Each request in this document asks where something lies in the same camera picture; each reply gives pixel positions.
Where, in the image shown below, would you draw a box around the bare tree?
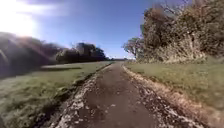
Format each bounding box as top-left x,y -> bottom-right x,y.
122,36 -> 145,60

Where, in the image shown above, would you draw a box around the dark asphalt path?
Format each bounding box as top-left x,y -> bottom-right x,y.
33,60 -> 209,128

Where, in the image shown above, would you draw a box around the dark row of trees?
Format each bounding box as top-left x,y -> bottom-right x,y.
0,31 -> 109,79

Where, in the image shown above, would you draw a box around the grass verge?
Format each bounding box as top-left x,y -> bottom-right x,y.
122,56 -> 224,128

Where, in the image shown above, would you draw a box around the grass field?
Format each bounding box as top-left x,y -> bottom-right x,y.
0,60 -> 114,128

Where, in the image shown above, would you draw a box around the wood of brown trees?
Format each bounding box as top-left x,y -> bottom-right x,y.
135,0 -> 224,64

